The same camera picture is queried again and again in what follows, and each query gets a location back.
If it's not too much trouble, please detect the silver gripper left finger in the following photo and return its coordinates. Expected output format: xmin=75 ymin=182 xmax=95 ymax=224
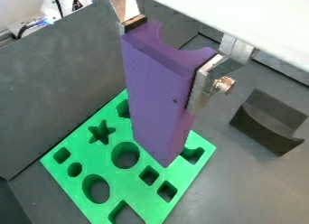
xmin=108 ymin=0 xmax=147 ymax=35

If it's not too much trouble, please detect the dark grey foam mat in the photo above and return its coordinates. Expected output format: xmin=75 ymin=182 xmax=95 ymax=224
xmin=0 ymin=0 xmax=201 ymax=182

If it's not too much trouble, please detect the purple arch block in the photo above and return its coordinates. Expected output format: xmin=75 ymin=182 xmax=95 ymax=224
xmin=120 ymin=20 xmax=217 ymax=167

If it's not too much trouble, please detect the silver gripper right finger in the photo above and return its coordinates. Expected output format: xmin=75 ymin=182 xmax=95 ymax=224
xmin=186 ymin=33 xmax=255 ymax=116

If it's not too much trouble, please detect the black cable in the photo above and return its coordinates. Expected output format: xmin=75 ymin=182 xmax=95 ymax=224
xmin=13 ymin=23 xmax=33 ymax=40

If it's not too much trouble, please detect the black arch holder block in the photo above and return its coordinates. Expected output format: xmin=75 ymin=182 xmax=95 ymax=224
xmin=229 ymin=89 xmax=308 ymax=156

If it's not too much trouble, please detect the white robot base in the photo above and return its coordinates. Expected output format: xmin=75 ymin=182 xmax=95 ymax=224
xmin=40 ymin=0 xmax=92 ymax=22

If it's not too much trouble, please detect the green shape sorter board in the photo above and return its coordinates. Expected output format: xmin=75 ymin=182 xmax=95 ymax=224
xmin=41 ymin=92 xmax=215 ymax=224

